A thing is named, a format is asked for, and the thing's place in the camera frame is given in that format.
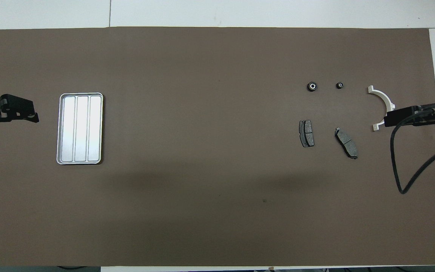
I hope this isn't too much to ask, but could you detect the silver metal tray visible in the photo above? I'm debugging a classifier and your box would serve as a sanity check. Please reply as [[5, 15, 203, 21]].
[[56, 93, 104, 165]]

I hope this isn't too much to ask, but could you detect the curved dark brake pad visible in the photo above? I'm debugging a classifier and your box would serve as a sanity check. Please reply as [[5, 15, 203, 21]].
[[335, 128, 358, 159]]

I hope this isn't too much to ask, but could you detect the rectangular dark brake pad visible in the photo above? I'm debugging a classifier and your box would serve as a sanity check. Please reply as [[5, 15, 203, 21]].
[[299, 120, 315, 148]]

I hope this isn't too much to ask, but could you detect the brown table mat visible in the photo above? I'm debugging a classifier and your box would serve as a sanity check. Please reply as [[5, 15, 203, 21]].
[[0, 26, 435, 267]]

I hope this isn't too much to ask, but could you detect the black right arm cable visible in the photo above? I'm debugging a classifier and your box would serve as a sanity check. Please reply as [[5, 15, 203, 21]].
[[390, 103, 435, 195]]

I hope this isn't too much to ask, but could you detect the white semicircular bracket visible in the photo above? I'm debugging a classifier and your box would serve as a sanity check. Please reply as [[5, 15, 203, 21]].
[[367, 85, 396, 132]]

